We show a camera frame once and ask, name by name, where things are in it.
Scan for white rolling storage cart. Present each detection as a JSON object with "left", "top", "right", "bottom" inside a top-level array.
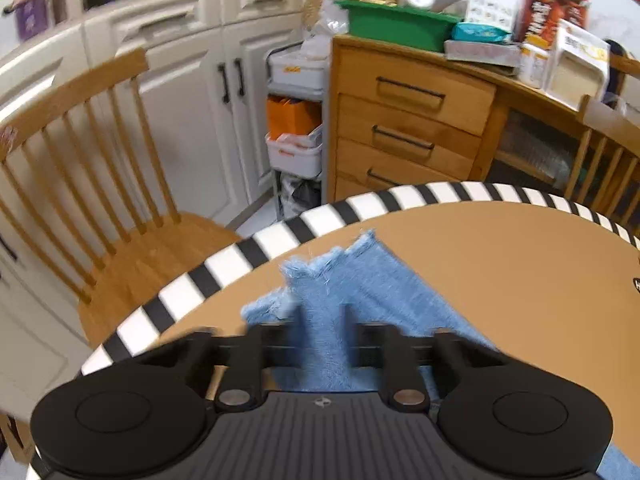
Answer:
[{"left": 265, "top": 41, "right": 329, "bottom": 220}]

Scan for wooden chair at right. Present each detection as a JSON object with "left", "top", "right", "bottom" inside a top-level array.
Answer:
[{"left": 564, "top": 96, "right": 639, "bottom": 235}]

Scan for white sideboard cabinet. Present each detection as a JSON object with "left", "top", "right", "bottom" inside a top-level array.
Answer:
[{"left": 1, "top": 0, "right": 302, "bottom": 420}]

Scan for light blue denim jeans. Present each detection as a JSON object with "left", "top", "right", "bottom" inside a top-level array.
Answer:
[{"left": 242, "top": 233, "right": 639, "bottom": 479}]

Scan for green plastic bin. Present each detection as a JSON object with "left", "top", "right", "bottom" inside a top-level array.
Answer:
[{"left": 336, "top": 0, "right": 460, "bottom": 53}]

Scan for teal wipes pack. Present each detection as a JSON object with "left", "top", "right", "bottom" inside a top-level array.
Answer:
[{"left": 451, "top": 22, "right": 511, "bottom": 44}]

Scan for white food package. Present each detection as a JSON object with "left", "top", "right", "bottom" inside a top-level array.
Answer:
[{"left": 542, "top": 20, "right": 610, "bottom": 110}]

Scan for wooden spindle chair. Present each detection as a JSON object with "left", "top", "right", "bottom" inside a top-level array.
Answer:
[{"left": 1, "top": 49, "right": 238, "bottom": 346}]

